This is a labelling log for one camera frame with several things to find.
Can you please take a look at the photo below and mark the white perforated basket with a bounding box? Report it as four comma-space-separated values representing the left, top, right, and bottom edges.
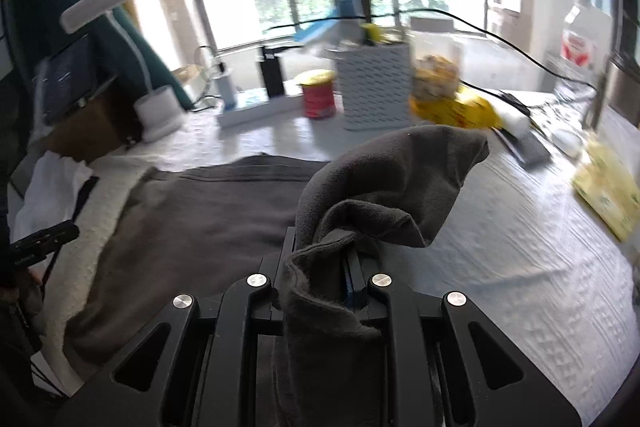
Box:
331, 43, 412, 131

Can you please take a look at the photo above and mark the clear snack jar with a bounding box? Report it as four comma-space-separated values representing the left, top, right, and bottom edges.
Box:
409, 16, 463, 102

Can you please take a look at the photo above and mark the white desk lamp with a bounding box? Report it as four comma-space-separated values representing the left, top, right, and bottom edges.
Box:
60, 0, 188, 143

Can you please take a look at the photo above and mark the brown cardboard box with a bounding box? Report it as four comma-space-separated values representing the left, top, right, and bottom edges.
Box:
32, 82, 142, 164

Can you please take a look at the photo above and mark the white textured bedspread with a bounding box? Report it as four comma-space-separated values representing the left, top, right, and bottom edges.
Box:
43, 112, 639, 426

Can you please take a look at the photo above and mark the dark grey garment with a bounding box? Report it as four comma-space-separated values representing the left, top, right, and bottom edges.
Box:
63, 126, 489, 426

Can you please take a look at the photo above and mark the black charging cable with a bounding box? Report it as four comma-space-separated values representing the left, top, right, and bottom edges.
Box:
264, 7, 599, 90

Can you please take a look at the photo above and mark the white folded garment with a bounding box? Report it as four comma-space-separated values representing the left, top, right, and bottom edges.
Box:
11, 152, 93, 243

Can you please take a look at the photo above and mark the white charger adapter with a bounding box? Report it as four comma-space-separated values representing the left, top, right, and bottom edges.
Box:
214, 68, 238, 110

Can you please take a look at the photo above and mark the white power strip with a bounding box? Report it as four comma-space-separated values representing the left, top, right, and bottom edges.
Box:
216, 80, 304, 129

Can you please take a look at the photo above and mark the black laptop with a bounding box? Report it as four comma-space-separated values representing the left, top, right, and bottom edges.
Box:
34, 35, 117, 127

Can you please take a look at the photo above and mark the clear water bottle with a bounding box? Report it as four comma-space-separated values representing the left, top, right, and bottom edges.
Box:
560, 0, 612, 83

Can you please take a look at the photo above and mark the black charger adapter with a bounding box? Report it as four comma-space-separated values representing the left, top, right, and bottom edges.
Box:
258, 46, 285, 98

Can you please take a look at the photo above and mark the teal curtain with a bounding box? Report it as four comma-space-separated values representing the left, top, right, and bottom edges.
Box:
3, 0, 192, 109

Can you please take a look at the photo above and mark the yellow-green packet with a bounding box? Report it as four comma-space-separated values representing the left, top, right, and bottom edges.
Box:
572, 139, 639, 242

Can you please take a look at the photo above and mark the red yellow-lidded can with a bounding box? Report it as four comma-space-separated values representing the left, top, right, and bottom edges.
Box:
295, 69, 335, 119

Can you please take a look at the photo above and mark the white tube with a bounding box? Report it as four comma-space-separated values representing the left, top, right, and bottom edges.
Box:
490, 98, 530, 139

